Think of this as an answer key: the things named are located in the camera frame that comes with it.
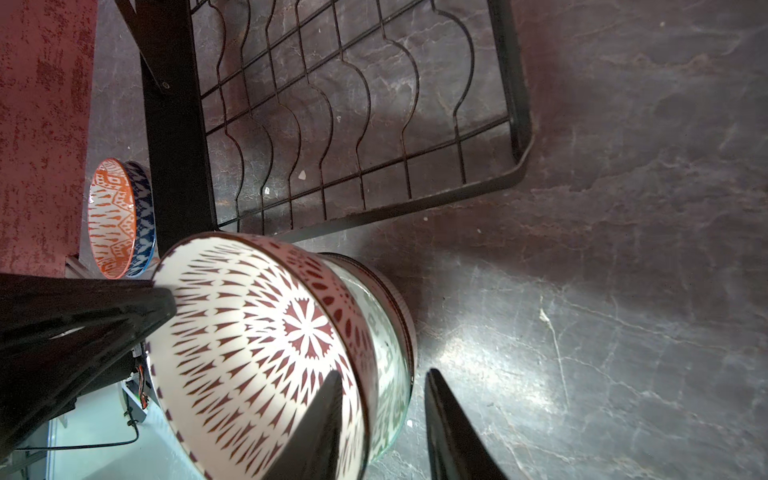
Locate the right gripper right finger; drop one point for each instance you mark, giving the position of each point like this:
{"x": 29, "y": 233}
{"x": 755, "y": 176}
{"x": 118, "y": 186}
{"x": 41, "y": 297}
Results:
{"x": 455, "y": 450}

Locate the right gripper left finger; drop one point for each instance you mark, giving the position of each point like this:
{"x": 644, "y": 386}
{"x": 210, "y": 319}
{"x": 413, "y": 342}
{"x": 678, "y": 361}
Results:
{"x": 312, "y": 452}

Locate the red white patterned bowl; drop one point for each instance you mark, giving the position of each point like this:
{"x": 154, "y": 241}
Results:
{"x": 259, "y": 325}

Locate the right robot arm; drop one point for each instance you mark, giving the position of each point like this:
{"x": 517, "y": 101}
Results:
{"x": 58, "y": 335}

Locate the green white patterned bowl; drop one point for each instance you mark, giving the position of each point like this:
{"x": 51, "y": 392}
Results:
{"x": 395, "y": 344}

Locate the orange patterned bowl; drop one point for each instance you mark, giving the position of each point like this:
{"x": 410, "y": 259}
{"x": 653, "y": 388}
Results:
{"x": 121, "y": 220}

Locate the black wire dish rack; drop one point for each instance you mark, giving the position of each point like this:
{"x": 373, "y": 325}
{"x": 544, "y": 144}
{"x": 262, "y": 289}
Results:
{"x": 297, "y": 119}

